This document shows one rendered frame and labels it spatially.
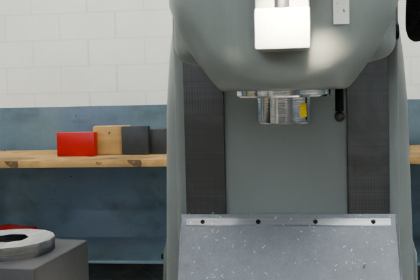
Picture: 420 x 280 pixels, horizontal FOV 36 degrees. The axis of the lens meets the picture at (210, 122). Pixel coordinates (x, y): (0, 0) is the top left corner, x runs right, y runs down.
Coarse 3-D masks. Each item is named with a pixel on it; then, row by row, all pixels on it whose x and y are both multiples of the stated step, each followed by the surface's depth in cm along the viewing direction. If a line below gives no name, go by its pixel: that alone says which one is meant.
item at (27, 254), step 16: (0, 240) 69; (16, 240) 69; (32, 240) 66; (48, 240) 66; (64, 240) 71; (80, 240) 71; (0, 256) 63; (16, 256) 63; (32, 256) 64; (48, 256) 65; (64, 256) 66; (80, 256) 70; (0, 272) 61; (16, 272) 61; (32, 272) 60; (48, 272) 63; (64, 272) 66; (80, 272) 70
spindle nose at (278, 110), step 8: (264, 104) 58; (272, 104) 58; (280, 104) 58; (288, 104) 58; (296, 104) 58; (264, 112) 58; (272, 112) 58; (280, 112) 58; (288, 112) 58; (296, 112) 58; (264, 120) 59; (272, 120) 58; (280, 120) 58; (288, 120) 58; (296, 120) 58; (304, 120) 58
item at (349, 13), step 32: (192, 0) 52; (224, 0) 51; (320, 0) 50; (352, 0) 50; (384, 0) 51; (192, 32) 53; (224, 32) 51; (320, 32) 50; (352, 32) 51; (384, 32) 54; (224, 64) 52; (256, 64) 51; (288, 64) 51; (320, 64) 51; (352, 64) 52
